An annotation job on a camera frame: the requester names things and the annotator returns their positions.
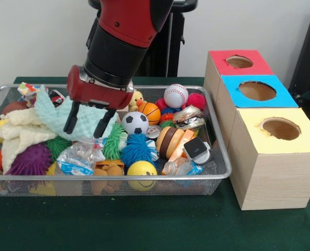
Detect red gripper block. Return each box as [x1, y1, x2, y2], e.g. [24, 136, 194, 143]
[63, 65, 134, 139]

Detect mint green knitted cloth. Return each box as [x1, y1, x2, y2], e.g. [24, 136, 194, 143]
[34, 85, 119, 139]

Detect wooden box with three holes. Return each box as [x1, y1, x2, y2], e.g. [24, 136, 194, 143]
[203, 49, 310, 211]

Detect black and white soccer ball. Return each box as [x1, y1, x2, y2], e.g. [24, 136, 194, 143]
[121, 111, 150, 136]

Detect yellow duck plush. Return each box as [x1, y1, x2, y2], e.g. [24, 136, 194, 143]
[128, 90, 147, 112]

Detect blue fuzzy puffer ball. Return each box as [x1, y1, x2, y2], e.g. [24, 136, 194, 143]
[120, 133, 157, 168]

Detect small orange basketball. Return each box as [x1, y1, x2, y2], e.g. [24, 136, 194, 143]
[138, 102, 162, 126]

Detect purple spiky ball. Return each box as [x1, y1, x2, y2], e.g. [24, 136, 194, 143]
[5, 143, 53, 176]

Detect yellow smiley ball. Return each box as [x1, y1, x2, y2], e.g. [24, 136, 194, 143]
[127, 160, 157, 192]

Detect cream knitted cloth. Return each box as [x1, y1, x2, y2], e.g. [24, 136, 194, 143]
[0, 107, 58, 175]

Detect toy hamburger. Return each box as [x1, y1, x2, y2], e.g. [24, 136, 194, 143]
[155, 125, 186, 159]

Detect white baseball with red stitching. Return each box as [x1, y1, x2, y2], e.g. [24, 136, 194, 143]
[163, 83, 189, 109]

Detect wire mesh bin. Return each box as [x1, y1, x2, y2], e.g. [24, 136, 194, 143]
[0, 83, 233, 197]

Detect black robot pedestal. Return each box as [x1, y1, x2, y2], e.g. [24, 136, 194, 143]
[88, 0, 199, 77]

